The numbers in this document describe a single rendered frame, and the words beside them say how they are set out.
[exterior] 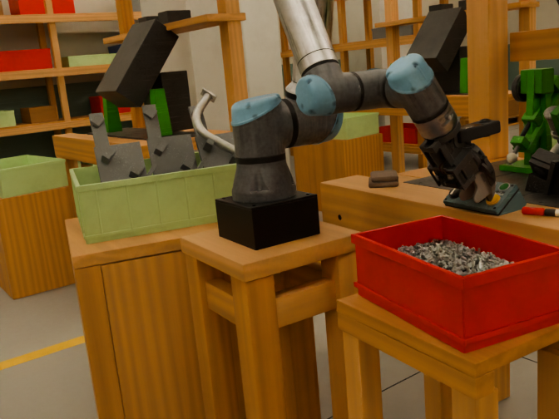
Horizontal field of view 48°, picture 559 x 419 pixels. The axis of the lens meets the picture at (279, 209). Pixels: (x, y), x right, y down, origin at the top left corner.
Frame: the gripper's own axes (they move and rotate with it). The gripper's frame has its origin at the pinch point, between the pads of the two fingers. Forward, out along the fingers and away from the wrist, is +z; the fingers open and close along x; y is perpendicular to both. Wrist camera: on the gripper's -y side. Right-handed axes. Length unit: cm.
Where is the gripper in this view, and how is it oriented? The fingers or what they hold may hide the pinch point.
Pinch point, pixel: (489, 193)
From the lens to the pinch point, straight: 136.3
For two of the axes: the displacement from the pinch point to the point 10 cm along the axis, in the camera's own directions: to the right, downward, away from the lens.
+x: 5.1, 1.5, -8.5
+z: 5.6, 6.9, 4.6
